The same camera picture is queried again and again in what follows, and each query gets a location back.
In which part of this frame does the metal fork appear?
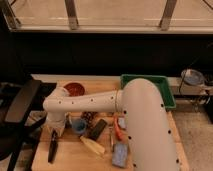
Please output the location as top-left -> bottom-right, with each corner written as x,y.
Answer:
109,126 -> 114,152

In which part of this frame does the black rectangular block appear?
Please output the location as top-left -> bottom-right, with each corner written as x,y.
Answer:
88,119 -> 107,141

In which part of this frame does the blue sponge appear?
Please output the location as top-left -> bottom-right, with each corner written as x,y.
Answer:
112,143 -> 128,168

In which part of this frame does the black office chair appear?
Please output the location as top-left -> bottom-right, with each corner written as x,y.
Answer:
0,80 -> 56,171

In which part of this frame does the blue plastic cup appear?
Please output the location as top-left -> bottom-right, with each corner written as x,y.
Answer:
72,118 -> 87,135

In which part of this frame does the crumpled blue cloth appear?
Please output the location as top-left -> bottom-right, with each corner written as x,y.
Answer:
118,117 -> 126,130

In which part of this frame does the red wooden bowl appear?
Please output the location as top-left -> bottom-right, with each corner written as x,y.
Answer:
64,82 -> 85,97

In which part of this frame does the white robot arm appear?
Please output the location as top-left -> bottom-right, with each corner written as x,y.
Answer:
43,78 -> 180,171

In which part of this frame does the dark grape bunch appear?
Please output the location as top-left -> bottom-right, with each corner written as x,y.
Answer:
81,112 -> 97,124

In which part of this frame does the round metal dish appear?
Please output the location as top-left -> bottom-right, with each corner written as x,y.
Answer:
181,69 -> 205,86

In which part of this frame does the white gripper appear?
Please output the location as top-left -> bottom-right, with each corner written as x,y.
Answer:
46,113 -> 66,136

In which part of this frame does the green plastic tray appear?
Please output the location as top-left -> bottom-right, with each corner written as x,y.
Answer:
120,74 -> 176,110

